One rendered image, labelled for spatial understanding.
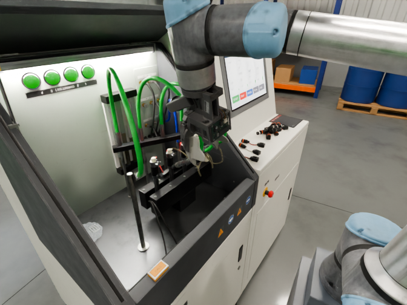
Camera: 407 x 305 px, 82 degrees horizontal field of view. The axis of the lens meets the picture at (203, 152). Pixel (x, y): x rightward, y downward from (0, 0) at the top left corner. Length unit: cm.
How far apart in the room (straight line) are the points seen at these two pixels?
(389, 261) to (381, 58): 34
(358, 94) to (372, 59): 483
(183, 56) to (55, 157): 68
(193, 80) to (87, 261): 48
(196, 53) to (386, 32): 30
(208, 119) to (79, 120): 61
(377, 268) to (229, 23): 49
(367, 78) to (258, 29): 493
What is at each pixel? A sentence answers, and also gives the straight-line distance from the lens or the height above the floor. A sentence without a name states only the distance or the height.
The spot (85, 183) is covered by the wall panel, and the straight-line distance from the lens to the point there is 108.
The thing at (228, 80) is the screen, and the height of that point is 128.
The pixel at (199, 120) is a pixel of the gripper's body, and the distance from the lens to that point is 49.
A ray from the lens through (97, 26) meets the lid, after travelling 89.
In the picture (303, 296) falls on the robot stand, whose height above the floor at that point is 80.
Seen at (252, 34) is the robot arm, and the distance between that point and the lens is 38.
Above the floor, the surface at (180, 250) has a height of 95.
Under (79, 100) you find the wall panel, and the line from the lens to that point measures 97.
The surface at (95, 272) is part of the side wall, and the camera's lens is 66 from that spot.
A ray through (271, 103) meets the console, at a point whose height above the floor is 106.
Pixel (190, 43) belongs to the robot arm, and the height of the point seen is 151.
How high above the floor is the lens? 155
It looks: 30 degrees down
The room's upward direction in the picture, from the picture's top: straight up
